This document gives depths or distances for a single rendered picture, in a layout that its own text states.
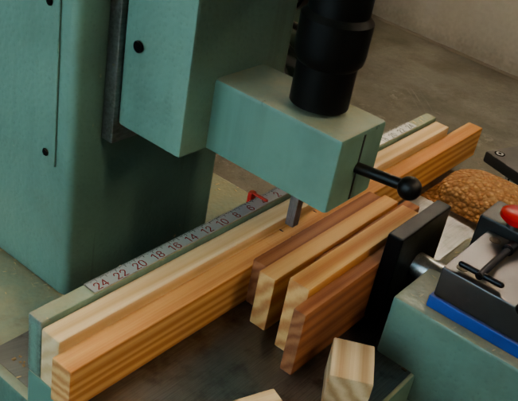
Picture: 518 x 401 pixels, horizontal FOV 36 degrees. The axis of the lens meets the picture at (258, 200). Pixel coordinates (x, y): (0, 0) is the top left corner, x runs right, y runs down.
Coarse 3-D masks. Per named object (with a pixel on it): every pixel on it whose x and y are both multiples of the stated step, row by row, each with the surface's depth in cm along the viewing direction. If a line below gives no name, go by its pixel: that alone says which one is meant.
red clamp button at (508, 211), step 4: (512, 204) 68; (504, 208) 67; (508, 208) 67; (512, 208) 67; (516, 208) 67; (500, 212) 67; (504, 212) 67; (508, 212) 66; (512, 212) 66; (516, 212) 66; (504, 216) 66; (508, 216) 66; (512, 216) 66; (516, 216) 66; (504, 220) 67; (508, 220) 66; (512, 220) 66; (516, 220) 66; (512, 224) 66; (516, 224) 66
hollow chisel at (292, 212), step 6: (294, 198) 71; (294, 204) 72; (300, 204) 72; (288, 210) 72; (294, 210) 72; (300, 210) 72; (288, 216) 73; (294, 216) 72; (288, 222) 73; (294, 222) 73
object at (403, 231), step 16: (432, 208) 71; (448, 208) 71; (416, 224) 68; (432, 224) 70; (400, 240) 66; (416, 240) 68; (432, 240) 72; (384, 256) 67; (400, 256) 67; (416, 256) 70; (432, 256) 74; (384, 272) 68; (400, 272) 69; (416, 272) 70; (384, 288) 68; (400, 288) 71; (368, 304) 70; (384, 304) 69
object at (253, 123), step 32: (224, 96) 69; (256, 96) 67; (288, 96) 68; (224, 128) 70; (256, 128) 67; (288, 128) 65; (320, 128) 64; (352, 128) 65; (256, 160) 69; (288, 160) 66; (320, 160) 64; (352, 160) 65; (288, 192) 68; (320, 192) 65; (352, 192) 68
